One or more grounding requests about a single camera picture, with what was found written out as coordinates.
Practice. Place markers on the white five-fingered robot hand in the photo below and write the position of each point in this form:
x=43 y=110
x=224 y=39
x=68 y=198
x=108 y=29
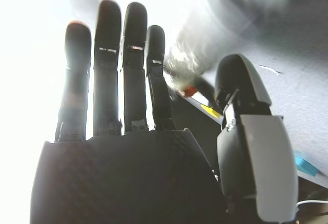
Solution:
x=123 y=178

